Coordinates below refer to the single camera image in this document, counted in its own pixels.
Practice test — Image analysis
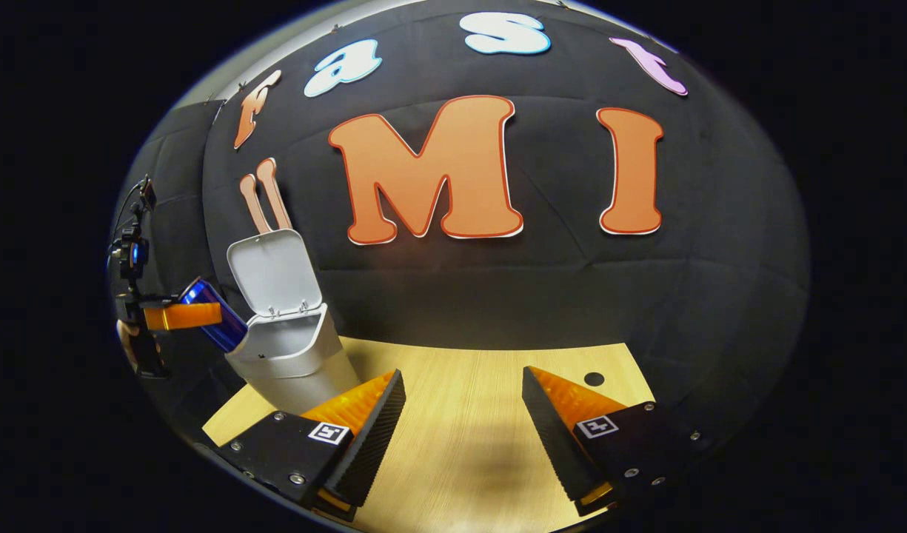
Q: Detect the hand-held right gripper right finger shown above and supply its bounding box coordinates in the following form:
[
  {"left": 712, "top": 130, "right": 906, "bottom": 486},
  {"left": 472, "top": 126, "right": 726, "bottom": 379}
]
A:
[{"left": 521, "top": 366, "right": 709, "bottom": 517}]

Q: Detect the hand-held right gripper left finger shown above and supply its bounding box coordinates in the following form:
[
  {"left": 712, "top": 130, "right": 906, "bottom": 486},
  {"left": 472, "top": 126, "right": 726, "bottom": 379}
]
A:
[{"left": 218, "top": 369, "right": 407, "bottom": 521}]

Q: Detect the blue pop can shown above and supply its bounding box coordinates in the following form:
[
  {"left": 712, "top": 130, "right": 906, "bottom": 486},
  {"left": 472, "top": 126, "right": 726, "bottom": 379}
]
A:
[{"left": 179, "top": 277, "right": 249, "bottom": 353}]

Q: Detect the white desktop garbage bin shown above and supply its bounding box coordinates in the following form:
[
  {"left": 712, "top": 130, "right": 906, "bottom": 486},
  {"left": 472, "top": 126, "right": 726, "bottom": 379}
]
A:
[{"left": 224, "top": 229, "right": 361, "bottom": 415}]

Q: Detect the wooden desktop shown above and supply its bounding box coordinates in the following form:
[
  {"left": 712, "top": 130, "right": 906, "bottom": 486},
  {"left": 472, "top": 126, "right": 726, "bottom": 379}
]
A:
[{"left": 201, "top": 337, "right": 655, "bottom": 533}]

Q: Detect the black backdrop cloth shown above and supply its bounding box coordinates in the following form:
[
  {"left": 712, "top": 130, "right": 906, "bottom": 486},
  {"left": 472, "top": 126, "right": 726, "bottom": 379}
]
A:
[
  {"left": 116, "top": 100, "right": 228, "bottom": 430},
  {"left": 201, "top": 0, "right": 813, "bottom": 445}
]

